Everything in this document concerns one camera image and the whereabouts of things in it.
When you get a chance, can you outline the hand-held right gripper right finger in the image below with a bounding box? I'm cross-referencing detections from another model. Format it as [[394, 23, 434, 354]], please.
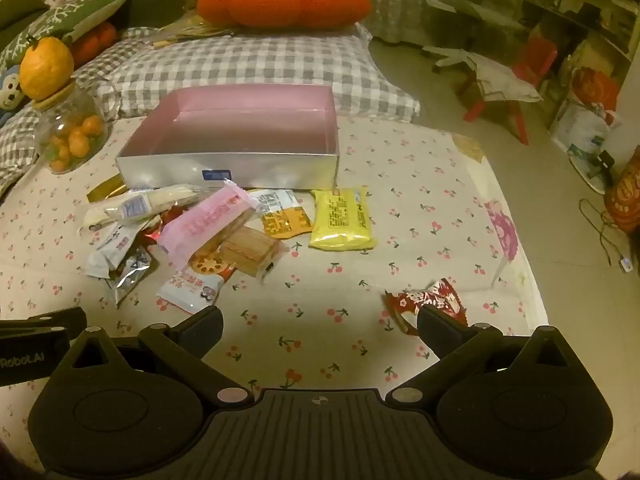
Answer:
[[385, 304, 596, 408]]

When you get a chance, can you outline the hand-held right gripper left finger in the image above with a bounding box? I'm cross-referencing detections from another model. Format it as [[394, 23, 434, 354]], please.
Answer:
[[47, 305, 256, 408]]

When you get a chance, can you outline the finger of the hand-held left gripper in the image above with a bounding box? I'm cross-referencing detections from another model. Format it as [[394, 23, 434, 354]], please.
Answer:
[[0, 306, 89, 340]]

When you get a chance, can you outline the white snack packet red print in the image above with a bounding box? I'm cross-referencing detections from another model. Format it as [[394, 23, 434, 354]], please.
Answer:
[[156, 252, 236, 317]]

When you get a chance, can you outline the plain white snack packet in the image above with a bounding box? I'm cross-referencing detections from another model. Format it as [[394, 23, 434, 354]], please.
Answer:
[[86, 222, 146, 278]]

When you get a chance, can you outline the silver blue snack packet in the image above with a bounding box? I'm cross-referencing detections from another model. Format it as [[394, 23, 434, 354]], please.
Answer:
[[107, 247, 153, 308]]

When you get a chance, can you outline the clear brown wafer packet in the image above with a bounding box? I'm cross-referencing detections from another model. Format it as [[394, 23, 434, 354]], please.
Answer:
[[217, 225, 290, 281]]

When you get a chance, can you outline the pink snack packet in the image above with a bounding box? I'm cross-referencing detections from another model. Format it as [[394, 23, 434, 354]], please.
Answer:
[[157, 179, 260, 271]]

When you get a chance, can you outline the orange snack packet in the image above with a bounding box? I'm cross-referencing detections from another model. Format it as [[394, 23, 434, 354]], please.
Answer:
[[257, 189, 313, 238]]

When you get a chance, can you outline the clear white bread packet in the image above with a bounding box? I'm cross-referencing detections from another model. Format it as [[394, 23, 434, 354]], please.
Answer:
[[82, 183, 216, 233]]

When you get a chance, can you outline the yellow snack packet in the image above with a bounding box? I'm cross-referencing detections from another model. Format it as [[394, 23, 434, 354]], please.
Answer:
[[308, 186, 377, 251]]

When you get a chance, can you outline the silver box with pink inside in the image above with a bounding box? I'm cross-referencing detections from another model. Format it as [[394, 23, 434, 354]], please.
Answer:
[[115, 85, 342, 192]]

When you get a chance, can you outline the long gold packet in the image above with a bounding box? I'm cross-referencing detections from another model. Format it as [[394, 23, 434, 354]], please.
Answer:
[[86, 172, 128, 203]]

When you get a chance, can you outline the grey checked pillow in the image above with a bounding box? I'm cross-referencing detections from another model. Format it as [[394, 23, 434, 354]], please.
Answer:
[[75, 25, 422, 123], [0, 110, 47, 196]]

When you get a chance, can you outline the glass jar of small oranges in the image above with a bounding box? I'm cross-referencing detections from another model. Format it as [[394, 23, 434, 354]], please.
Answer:
[[37, 87, 111, 175]]

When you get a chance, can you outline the monkey plush toy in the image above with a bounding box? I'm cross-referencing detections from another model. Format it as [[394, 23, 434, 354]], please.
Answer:
[[0, 72, 31, 126]]

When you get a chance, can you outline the red patterned bag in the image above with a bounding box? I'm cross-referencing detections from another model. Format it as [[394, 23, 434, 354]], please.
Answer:
[[602, 157, 640, 235]]

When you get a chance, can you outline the white printed sack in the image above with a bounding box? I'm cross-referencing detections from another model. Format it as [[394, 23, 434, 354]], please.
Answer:
[[549, 97, 625, 195]]

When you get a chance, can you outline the large orange fruit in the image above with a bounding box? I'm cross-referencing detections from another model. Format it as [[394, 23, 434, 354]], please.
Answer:
[[19, 35, 76, 111]]

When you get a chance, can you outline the crumpled paper sheet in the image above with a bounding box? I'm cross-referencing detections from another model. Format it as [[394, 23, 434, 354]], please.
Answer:
[[470, 52, 545, 104]]

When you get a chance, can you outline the small orange cushion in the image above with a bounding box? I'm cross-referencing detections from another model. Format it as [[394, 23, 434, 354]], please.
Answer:
[[70, 21, 120, 70]]

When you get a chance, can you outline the red plastic chair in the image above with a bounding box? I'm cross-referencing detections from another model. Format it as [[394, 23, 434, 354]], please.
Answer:
[[457, 37, 560, 146]]

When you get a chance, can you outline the red shopping bag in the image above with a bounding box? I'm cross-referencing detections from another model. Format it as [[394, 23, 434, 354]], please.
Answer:
[[570, 66, 622, 111]]

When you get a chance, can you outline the yellow plastic wrapper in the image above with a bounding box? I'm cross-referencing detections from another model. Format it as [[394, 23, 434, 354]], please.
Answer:
[[150, 21, 236, 50]]

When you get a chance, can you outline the green snowflake cushion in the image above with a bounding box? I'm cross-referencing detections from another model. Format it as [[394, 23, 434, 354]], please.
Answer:
[[0, 0, 135, 68]]

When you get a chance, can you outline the orange pumpkin cushion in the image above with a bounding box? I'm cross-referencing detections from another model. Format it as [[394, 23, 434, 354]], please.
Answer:
[[196, 0, 372, 30]]

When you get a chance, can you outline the cable with white switch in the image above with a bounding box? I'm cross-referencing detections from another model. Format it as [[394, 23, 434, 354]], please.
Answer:
[[579, 197, 636, 275]]

